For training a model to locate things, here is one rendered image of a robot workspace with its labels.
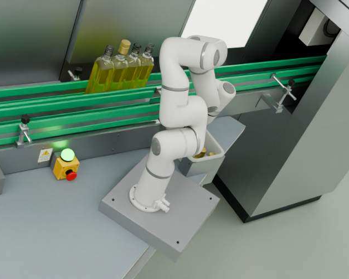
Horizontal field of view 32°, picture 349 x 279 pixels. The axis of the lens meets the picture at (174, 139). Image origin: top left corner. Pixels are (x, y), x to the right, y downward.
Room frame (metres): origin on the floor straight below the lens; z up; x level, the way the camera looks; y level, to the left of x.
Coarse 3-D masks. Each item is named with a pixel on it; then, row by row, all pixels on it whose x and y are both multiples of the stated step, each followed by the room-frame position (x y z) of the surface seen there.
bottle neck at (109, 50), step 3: (108, 45) 1.82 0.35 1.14; (105, 48) 1.81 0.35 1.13; (108, 48) 1.80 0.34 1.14; (111, 48) 1.82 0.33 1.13; (105, 51) 1.80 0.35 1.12; (108, 51) 1.80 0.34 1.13; (111, 51) 1.80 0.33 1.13; (105, 54) 1.80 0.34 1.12; (108, 54) 1.80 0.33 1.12; (111, 54) 1.81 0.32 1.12; (102, 57) 1.81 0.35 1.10; (105, 57) 1.80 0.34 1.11; (108, 57) 1.80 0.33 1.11; (108, 60) 1.80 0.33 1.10
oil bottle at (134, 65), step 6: (132, 60) 1.88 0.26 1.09; (138, 60) 1.90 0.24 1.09; (132, 66) 1.87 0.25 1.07; (138, 66) 1.89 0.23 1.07; (126, 72) 1.86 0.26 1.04; (132, 72) 1.88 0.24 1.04; (126, 78) 1.87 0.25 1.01; (132, 78) 1.89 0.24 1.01; (126, 84) 1.87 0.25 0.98; (132, 84) 1.90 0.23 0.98
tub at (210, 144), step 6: (210, 138) 1.99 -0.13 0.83; (204, 144) 1.99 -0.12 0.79; (210, 144) 1.98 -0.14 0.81; (216, 144) 1.96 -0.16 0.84; (210, 150) 1.97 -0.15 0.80; (216, 150) 1.95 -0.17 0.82; (222, 150) 1.94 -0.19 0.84; (204, 156) 1.95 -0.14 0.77; (210, 156) 1.88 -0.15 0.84; (216, 156) 1.89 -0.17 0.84; (222, 156) 1.92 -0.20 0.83; (192, 162) 1.82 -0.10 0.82
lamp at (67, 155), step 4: (64, 152) 1.54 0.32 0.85; (68, 152) 1.55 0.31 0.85; (72, 152) 1.56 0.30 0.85; (60, 156) 1.54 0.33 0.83; (64, 156) 1.53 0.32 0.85; (68, 156) 1.53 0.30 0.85; (72, 156) 1.54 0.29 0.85; (64, 160) 1.53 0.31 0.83; (68, 160) 1.53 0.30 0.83; (72, 160) 1.55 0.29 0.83
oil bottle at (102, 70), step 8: (96, 64) 1.80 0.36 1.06; (104, 64) 1.78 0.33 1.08; (112, 64) 1.81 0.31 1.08; (96, 72) 1.79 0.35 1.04; (104, 72) 1.78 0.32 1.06; (112, 72) 1.81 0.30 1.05; (96, 80) 1.78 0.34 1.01; (104, 80) 1.79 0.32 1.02; (88, 88) 1.80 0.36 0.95; (96, 88) 1.78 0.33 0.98; (104, 88) 1.80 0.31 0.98
